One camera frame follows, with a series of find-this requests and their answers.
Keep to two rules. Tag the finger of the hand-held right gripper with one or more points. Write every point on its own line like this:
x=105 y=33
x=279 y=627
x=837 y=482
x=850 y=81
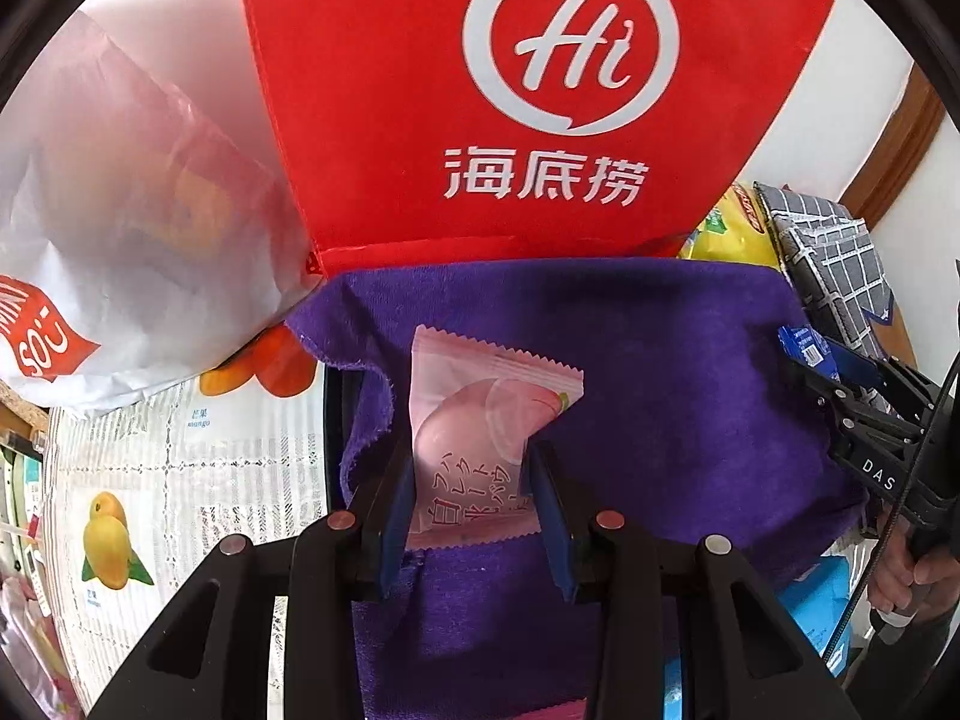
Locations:
x=851 y=367
x=832 y=394

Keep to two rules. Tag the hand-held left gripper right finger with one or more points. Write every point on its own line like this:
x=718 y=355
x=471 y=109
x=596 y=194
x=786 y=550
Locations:
x=551 y=525

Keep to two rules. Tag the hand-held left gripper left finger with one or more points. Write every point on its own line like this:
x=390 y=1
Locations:
x=396 y=510

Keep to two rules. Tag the small blue snack packet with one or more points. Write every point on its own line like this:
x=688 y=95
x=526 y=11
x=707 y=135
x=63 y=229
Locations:
x=806 y=349

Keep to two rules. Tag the light pink peach snack packet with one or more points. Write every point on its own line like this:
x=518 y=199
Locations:
x=465 y=420

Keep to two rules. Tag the person's right forearm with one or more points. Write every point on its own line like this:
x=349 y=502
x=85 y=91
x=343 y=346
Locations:
x=915 y=667

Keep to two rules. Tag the person's right hand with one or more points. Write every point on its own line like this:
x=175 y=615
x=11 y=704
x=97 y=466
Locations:
x=934 y=570

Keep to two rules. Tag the grey checked cloth pouch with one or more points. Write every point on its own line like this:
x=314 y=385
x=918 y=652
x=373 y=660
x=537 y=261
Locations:
x=832 y=255

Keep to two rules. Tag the purple cloth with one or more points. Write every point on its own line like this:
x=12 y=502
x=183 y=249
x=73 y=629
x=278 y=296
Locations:
x=675 y=390

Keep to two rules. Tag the yellow snack bag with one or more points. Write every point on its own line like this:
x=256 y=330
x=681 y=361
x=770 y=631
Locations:
x=731 y=240

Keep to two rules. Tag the white plastic shopping bag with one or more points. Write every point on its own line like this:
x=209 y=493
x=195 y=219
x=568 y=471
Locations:
x=150 y=240

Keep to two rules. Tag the red paper bag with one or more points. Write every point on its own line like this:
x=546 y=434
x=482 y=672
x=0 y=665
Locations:
x=375 y=127

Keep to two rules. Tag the wooden door frame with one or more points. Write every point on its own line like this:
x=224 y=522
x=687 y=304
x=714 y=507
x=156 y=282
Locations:
x=907 y=142

